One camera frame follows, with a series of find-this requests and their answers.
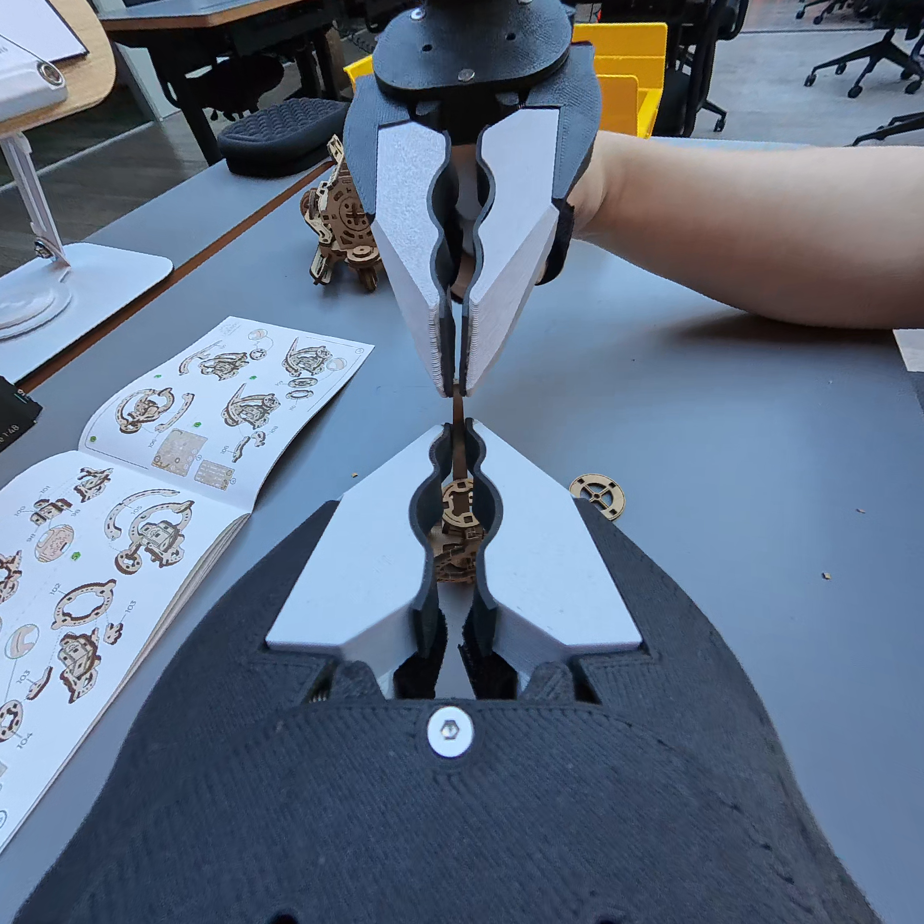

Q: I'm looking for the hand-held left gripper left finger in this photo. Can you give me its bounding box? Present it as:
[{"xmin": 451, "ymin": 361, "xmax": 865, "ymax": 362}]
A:
[{"xmin": 266, "ymin": 424, "xmax": 452, "ymax": 700}]

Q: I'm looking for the yellow plastic bin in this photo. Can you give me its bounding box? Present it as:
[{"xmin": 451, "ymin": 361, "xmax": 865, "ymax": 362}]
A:
[{"xmin": 344, "ymin": 22, "xmax": 668, "ymax": 138}]

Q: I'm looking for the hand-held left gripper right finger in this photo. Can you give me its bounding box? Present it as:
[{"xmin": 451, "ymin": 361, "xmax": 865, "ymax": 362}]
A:
[{"xmin": 462, "ymin": 417, "xmax": 643, "ymax": 700}]

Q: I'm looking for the round wooden wheel part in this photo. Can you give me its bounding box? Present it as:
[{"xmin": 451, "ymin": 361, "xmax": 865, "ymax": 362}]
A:
[{"xmin": 569, "ymin": 473, "xmax": 627, "ymax": 522}]

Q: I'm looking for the person's right forearm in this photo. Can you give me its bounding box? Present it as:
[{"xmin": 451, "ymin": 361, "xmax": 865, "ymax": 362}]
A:
[{"xmin": 570, "ymin": 130, "xmax": 924, "ymax": 329}]

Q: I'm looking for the wooden ring model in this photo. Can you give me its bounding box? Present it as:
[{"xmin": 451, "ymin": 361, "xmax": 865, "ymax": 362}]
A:
[{"xmin": 429, "ymin": 393, "xmax": 486, "ymax": 586}]

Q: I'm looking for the black box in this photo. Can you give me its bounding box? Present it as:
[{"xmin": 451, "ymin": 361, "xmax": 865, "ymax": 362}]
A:
[{"xmin": 0, "ymin": 375, "xmax": 43, "ymax": 452}]

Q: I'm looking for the small wooden mechanical model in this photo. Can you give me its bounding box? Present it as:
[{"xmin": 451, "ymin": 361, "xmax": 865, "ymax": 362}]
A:
[{"xmin": 299, "ymin": 133, "xmax": 384, "ymax": 293}]

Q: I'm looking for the black office chair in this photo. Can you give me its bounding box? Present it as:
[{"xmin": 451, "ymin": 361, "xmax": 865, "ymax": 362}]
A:
[
  {"xmin": 852, "ymin": 110, "xmax": 924, "ymax": 147},
  {"xmin": 794, "ymin": 0, "xmax": 924, "ymax": 98},
  {"xmin": 653, "ymin": 0, "xmax": 752, "ymax": 137}
]

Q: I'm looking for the open instruction booklet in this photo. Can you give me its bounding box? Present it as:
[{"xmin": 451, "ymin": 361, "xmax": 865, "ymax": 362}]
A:
[{"xmin": 0, "ymin": 315, "xmax": 376, "ymax": 853}]

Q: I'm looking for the light wooden board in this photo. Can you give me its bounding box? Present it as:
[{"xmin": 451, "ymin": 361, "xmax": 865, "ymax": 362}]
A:
[{"xmin": 0, "ymin": 0, "xmax": 116, "ymax": 138}]

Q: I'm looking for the white desk stand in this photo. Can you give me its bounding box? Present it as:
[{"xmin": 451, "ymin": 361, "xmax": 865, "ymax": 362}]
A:
[{"xmin": 0, "ymin": 36, "xmax": 174, "ymax": 384}]

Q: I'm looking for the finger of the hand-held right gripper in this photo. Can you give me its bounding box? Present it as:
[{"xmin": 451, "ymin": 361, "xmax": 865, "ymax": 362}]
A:
[
  {"xmin": 458, "ymin": 107, "xmax": 563, "ymax": 397},
  {"xmin": 372, "ymin": 119, "xmax": 463, "ymax": 399}
]

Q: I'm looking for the black mesh cushion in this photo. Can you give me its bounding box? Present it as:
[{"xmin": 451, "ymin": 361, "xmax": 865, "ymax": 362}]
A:
[{"xmin": 217, "ymin": 97, "xmax": 353, "ymax": 180}]

